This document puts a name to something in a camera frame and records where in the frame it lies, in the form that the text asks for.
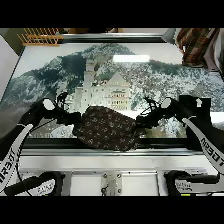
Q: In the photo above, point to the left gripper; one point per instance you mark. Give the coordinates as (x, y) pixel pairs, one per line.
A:
(70, 118)

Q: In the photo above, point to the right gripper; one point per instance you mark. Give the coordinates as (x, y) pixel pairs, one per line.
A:
(146, 120)

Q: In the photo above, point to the brown patterned garment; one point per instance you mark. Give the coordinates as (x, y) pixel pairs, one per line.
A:
(106, 128)

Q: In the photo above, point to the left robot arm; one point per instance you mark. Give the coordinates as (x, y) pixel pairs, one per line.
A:
(15, 143)

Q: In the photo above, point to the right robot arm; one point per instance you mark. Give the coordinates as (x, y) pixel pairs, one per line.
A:
(206, 140)

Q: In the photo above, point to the black garment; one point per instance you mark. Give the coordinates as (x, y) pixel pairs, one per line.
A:
(195, 108)

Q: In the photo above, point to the checked shirt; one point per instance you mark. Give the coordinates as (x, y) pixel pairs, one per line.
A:
(193, 45)

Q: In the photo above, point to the white garment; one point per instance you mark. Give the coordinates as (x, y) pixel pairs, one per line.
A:
(216, 56)

